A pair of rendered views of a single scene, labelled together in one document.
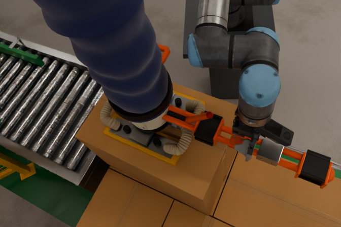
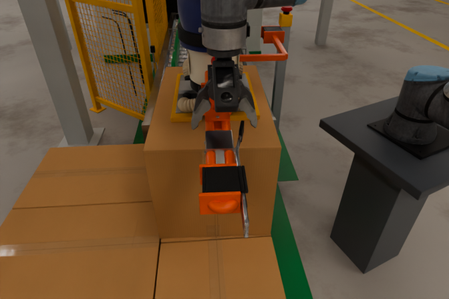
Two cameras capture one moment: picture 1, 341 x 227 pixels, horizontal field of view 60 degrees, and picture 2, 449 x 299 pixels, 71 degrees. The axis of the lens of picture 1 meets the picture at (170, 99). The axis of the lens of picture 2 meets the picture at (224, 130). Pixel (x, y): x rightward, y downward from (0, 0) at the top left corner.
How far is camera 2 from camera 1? 0.85 m
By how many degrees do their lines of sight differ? 38
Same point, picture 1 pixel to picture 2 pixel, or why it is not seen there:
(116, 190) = not seen: hidden behind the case
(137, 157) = (166, 99)
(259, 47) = not seen: outside the picture
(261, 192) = (217, 285)
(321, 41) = not seen: outside the picture
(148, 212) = (140, 186)
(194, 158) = (188, 131)
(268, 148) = (220, 137)
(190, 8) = (381, 105)
